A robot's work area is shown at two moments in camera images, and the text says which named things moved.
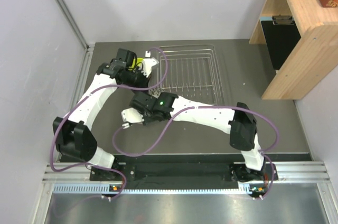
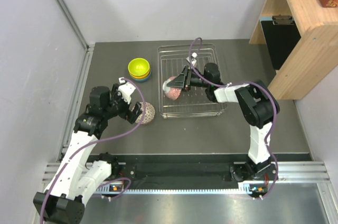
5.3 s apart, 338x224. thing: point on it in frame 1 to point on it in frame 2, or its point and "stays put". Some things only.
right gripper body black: x=147 y=117 to x=197 y=81
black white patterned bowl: x=156 y=92 to x=172 y=92
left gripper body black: x=135 y=79 to x=118 y=106
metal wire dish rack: x=190 y=71 stays put
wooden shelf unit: x=315 y=55 stays put
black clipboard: x=282 y=35 stays put
